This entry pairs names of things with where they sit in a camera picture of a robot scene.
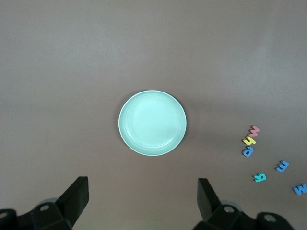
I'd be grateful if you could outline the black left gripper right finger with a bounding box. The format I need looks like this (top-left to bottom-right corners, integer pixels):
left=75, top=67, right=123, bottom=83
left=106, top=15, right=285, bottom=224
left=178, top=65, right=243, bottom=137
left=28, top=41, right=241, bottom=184
left=191, top=178, right=295, bottom=230

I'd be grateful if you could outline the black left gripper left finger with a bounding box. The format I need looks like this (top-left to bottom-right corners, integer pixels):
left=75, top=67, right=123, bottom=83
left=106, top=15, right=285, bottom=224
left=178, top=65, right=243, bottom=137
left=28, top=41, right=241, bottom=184
left=0, top=176, right=90, bottom=230

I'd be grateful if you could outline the teal foam letter R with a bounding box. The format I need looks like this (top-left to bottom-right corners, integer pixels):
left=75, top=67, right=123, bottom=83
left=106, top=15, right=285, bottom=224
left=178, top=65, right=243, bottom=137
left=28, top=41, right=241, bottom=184
left=253, top=172, right=267, bottom=183

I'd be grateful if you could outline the blue foam lowercase letter a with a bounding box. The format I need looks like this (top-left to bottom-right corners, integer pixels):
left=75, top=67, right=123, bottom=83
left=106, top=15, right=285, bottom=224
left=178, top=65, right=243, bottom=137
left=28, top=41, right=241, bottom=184
left=241, top=146, right=254, bottom=158

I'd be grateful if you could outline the yellow foam lowercase letter h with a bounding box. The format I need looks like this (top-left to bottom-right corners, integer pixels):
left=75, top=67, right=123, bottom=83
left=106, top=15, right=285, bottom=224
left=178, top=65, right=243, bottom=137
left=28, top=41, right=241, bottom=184
left=242, top=135, right=257, bottom=146

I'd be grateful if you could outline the blue foam lowercase letter m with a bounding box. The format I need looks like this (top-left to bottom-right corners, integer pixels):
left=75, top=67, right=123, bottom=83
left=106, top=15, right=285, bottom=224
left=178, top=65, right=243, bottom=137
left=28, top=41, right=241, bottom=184
left=275, top=160, right=290, bottom=173

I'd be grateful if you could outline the blue foam uppercase letter M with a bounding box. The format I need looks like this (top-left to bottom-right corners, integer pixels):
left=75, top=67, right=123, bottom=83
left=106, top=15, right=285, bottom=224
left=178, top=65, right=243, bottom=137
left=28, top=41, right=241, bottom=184
left=292, top=183, right=307, bottom=196

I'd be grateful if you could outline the green round plate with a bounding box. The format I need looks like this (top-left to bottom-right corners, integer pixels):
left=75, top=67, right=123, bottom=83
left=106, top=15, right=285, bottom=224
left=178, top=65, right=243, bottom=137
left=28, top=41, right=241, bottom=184
left=118, top=90, right=187, bottom=157

